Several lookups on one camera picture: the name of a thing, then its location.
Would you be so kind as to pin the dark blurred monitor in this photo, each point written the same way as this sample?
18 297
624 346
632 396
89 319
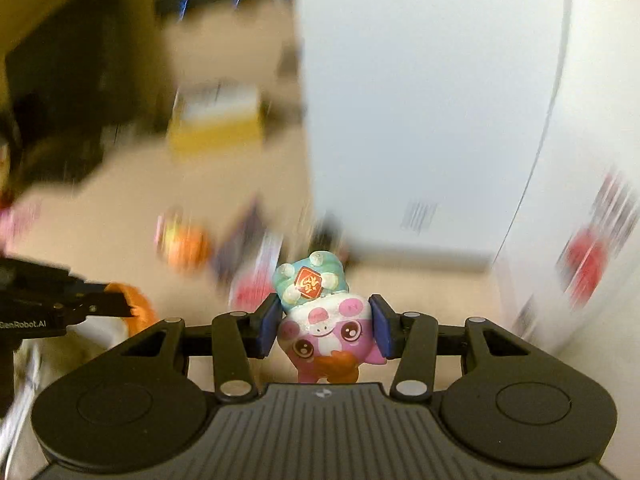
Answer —
75 85

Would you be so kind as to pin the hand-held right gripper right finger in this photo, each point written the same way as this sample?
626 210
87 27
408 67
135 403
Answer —
382 327

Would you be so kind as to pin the large white box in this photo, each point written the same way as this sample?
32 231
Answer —
425 110

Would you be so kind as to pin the pink pig toy teal hat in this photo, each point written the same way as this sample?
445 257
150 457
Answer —
325 320

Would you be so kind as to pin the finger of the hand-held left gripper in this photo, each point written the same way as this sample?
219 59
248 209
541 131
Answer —
107 302

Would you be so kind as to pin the orange plush toy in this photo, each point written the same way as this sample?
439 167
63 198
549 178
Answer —
140 310

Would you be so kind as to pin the dark purple card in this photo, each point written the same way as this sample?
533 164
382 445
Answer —
240 245

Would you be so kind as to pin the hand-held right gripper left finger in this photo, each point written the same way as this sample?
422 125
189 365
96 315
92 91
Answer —
268 327

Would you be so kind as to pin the white box with red print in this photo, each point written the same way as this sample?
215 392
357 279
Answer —
585 210

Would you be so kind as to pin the yellow and white box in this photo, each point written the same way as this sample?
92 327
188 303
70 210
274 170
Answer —
217 120

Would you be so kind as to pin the orange ball toy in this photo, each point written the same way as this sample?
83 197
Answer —
187 245

